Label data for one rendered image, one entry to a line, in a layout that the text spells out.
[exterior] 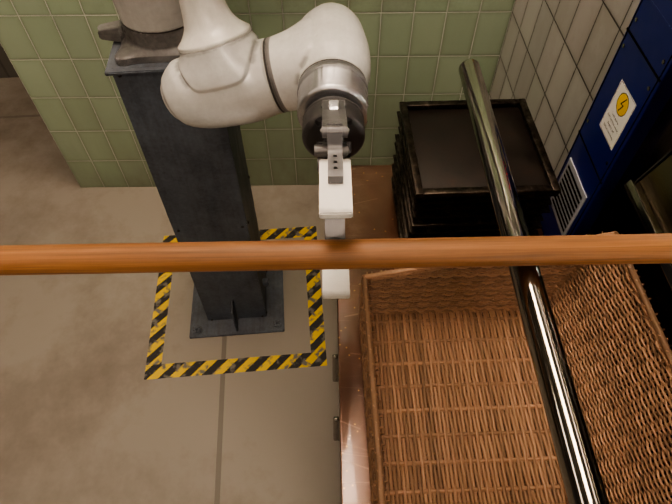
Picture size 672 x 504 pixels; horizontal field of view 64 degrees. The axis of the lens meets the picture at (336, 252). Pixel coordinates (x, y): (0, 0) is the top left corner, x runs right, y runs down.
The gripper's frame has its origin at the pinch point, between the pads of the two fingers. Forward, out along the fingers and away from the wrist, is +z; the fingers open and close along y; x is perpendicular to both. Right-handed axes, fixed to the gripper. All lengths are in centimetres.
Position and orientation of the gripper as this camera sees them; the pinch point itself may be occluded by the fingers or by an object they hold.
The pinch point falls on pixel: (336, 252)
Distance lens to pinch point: 53.3
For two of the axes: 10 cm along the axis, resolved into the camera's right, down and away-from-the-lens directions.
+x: -10.0, 0.1, -0.1
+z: 0.2, 8.0, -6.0
